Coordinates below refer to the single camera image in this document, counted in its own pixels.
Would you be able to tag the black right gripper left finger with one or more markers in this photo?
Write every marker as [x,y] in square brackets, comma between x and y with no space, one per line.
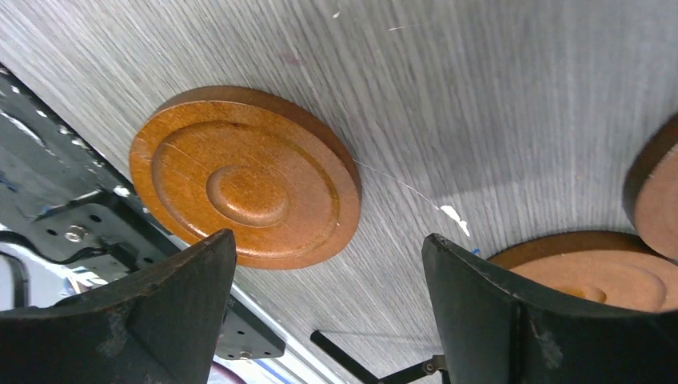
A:
[157,325]

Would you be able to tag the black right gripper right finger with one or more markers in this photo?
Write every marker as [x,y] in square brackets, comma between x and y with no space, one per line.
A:
[498,327]

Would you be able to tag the grooved wooden coaster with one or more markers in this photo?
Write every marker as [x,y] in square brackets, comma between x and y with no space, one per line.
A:
[650,191]
[611,268]
[230,157]

